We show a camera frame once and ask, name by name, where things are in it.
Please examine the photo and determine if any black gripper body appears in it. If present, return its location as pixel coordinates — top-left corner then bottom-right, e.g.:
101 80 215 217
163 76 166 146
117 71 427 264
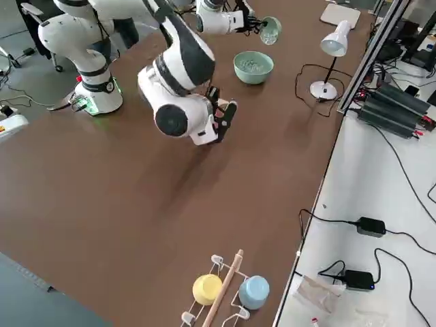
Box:
234 1 256 35
206 87 222 137

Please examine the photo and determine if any small green bowl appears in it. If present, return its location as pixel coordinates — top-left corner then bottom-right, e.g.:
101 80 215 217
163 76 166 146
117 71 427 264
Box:
260 16 283 46

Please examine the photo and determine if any large green bowl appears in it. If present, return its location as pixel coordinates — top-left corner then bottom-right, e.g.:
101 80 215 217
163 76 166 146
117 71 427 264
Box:
233 50 275 85

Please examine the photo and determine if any white desk lamp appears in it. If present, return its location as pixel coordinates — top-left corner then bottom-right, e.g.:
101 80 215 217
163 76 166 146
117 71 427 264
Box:
309 19 352 100

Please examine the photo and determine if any white tray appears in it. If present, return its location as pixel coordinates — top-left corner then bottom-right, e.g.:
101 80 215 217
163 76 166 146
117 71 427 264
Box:
320 3 361 29

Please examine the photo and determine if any black power supply unit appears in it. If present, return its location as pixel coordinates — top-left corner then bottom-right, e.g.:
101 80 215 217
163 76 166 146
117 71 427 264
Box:
357 83 431 139

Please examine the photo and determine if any wooden rod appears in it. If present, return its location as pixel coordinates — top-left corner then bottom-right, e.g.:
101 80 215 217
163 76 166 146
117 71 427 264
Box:
202 249 245 327

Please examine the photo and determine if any yellow cup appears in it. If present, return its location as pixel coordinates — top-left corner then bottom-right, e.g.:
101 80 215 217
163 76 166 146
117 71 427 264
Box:
192 274 223 306

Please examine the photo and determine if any blue cup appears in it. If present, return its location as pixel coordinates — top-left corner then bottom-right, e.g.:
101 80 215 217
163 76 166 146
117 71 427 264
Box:
238 275 271 311

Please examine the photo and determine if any black power adapter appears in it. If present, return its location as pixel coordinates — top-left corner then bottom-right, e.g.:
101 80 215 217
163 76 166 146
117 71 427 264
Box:
343 269 375 292
356 217 387 238

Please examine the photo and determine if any clear plastic bag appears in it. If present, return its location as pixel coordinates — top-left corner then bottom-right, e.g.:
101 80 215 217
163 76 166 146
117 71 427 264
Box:
292 275 345 314

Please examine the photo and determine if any grey office chair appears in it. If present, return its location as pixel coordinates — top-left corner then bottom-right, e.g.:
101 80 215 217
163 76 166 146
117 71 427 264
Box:
20 0 64 72

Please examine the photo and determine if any white box with yellow sticker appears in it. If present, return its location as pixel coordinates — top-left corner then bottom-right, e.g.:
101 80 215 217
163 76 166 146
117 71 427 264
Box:
0 114 29 142

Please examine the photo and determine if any black lamp cable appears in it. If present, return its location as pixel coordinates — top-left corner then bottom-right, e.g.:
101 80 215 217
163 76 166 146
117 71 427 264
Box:
294 63 343 119

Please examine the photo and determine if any aluminium frame post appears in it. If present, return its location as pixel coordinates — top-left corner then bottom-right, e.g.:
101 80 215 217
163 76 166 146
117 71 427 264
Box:
337 0 409 115

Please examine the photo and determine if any black adapter cable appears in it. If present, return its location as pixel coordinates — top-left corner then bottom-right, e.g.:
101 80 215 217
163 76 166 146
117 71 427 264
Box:
318 248 433 327
299 208 436 255

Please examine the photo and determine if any white wire cup rack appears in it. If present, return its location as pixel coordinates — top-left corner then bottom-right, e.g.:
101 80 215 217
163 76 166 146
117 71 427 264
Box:
181 254 251 324

